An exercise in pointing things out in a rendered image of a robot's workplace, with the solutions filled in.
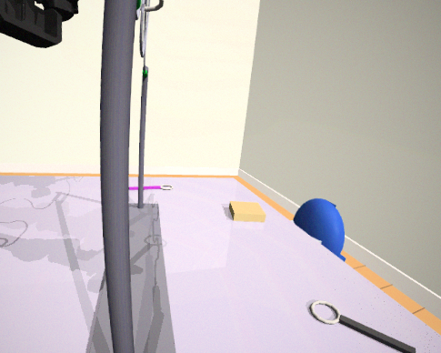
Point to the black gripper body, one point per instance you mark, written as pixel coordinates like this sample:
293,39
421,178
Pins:
27,22

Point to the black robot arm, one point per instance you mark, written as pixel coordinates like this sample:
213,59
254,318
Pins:
66,8

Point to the grey ring with dark grey handle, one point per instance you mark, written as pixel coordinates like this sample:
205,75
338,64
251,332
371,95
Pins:
356,326

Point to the tan flat block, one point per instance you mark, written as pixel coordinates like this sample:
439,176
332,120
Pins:
246,211

